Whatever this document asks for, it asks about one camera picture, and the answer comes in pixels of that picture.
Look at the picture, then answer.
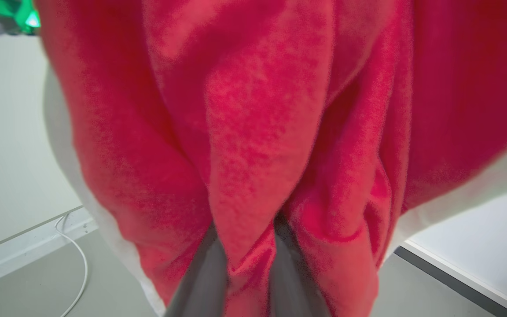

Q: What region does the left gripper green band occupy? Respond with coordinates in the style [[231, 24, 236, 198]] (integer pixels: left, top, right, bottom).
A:
[[0, 0, 42, 37]]

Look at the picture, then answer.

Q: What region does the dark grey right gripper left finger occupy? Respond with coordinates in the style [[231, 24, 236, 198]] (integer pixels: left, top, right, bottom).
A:
[[163, 221, 229, 317]]

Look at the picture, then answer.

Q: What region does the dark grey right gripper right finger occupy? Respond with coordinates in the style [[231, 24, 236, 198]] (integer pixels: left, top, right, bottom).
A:
[[269, 215, 332, 317]]

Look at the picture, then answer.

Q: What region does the red jersey with white trim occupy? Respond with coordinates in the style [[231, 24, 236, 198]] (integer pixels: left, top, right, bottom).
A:
[[33, 0, 507, 317]]

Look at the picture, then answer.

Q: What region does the black baseboard strip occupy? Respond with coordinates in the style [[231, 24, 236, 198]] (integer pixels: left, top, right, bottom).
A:
[[393, 247, 507, 317]]

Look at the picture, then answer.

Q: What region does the white skirting board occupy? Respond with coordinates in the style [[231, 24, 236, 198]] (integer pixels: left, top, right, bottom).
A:
[[0, 205, 99, 292]]

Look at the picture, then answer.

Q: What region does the thin white cable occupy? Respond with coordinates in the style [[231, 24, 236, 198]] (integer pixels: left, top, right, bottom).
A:
[[54, 213, 89, 317]]

